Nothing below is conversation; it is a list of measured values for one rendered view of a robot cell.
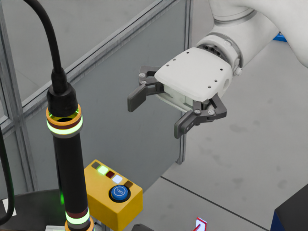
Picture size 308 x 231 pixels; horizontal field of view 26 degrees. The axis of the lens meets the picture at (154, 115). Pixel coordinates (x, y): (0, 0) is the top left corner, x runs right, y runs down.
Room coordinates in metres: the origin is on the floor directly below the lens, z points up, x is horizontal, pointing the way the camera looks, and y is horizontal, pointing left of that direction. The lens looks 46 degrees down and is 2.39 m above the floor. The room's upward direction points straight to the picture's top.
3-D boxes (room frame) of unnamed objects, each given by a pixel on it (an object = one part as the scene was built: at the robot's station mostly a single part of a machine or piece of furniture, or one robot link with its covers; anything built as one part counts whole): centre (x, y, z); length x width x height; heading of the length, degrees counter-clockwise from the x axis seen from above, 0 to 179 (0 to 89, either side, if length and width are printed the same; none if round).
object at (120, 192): (1.01, 0.08, 1.08); 0.04 x 0.04 x 0.02
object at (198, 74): (0.81, -0.07, 1.65); 0.11 x 0.10 x 0.07; 142
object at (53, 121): (0.58, 0.11, 1.79); 0.04 x 0.04 x 0.03
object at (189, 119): (0.71, -0.06, 1.65); 0.07 x 0.03 x 0.03; 142
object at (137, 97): (0.78, 0.03, 1.65); 0.07 x 0.03 x 0.03; 142
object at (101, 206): (1.04, 0.12, 1.02); 0.16 x 0.10 x 0.11; 52
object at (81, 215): (0.58, 0.11, 1.61); 0.03 x 0.03 x 0.01
